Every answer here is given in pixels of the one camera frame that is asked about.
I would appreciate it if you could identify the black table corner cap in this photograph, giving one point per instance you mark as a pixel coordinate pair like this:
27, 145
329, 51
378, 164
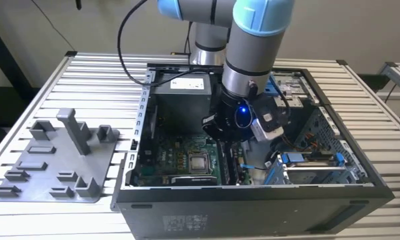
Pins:
71, 53
342, 62

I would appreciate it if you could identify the black graphics card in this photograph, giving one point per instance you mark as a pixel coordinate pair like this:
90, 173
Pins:
194, 179

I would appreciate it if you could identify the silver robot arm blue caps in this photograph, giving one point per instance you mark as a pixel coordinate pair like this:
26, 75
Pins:
250, 50

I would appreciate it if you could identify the green motherboard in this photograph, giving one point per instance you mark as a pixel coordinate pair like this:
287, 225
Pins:
174, 150

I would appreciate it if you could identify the grey power supply unit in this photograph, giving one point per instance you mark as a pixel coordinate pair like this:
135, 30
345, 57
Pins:
182, 110

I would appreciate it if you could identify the perforated metal disk cage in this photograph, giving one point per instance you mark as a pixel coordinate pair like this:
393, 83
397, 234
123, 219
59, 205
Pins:
327, 135

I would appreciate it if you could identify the silver CPU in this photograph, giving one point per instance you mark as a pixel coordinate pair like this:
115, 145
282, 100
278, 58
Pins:
199, 163

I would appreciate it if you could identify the metal drive cage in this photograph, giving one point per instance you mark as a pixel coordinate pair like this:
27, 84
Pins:
291, 80

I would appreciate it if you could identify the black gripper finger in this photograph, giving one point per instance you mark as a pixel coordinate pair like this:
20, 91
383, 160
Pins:
211, 127

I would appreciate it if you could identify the blue plastic drive latch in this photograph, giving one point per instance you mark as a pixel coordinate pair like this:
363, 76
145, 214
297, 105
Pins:
273, 86

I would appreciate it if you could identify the aluminium side table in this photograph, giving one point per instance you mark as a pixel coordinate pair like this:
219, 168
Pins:
398, 75

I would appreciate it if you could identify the black box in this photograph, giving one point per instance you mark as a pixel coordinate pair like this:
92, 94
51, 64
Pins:
374, 82

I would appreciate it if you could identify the grey plastic parts rack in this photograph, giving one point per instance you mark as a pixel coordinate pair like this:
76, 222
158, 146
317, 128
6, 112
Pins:
54, 160

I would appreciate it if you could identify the black open PC case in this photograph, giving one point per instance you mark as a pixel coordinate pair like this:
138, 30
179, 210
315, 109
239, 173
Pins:
221, 210

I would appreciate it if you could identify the small black hanging object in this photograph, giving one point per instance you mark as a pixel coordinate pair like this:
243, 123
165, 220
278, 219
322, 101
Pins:
78, 5

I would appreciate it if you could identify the hard disk in blue carrier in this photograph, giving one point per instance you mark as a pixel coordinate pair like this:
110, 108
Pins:
294, 158

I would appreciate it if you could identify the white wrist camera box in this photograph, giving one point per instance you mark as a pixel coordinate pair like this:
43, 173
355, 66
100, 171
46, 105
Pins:
267, 125

